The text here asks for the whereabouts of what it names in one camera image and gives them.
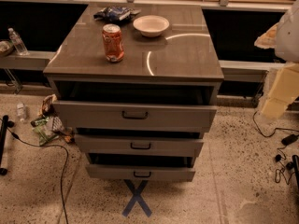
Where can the brown snack bag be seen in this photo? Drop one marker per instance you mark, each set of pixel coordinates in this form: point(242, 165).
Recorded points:
point(47, 107)

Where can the grey drawer cabinet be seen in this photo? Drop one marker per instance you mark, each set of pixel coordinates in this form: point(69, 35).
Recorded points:
point(179, 67)

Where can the bottom grey drawer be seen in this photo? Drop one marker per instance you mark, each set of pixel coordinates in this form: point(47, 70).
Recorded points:
point(140, 173)

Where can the bowl on left ledge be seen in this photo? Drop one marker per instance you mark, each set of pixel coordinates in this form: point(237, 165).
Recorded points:
point(5, 48)

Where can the grey drawer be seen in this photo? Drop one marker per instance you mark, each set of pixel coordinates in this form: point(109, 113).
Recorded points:
point(139, 145)
point(140, 173)
point(121, 116)

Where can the top grey drawer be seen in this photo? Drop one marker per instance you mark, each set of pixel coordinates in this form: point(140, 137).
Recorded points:
point(121, 116)

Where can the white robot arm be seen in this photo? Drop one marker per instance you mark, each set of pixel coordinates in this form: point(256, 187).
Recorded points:
point(283, 37)

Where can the orange soda can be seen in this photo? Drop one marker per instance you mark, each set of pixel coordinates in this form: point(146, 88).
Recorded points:
point(112, 40)

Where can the blue tape cross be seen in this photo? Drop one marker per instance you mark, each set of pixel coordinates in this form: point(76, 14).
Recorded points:
point(136, 198)

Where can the middle grey drawer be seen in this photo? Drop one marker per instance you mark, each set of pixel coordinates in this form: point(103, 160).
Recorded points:
point(139, 145)

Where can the clear water bottle on ledge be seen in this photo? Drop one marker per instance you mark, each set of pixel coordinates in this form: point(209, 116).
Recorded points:
point(17, 42)

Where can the white paper bowl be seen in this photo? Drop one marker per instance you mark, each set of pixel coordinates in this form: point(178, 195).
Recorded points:
point(151, 25)

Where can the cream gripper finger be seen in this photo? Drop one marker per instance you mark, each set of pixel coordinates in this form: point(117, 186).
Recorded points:
point(284, 91)
point(268, 39)

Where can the water bottle on floor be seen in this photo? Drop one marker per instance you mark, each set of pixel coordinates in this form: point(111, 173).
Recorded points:
point(21, 112)

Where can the black stand leg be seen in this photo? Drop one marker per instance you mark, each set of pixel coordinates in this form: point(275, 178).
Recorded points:
point(5, 130)

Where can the green snack bags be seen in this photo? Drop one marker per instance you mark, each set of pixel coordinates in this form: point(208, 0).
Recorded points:
point(47, 128)

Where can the blue chip bag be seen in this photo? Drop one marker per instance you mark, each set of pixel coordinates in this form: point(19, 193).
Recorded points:
point(116, 14)

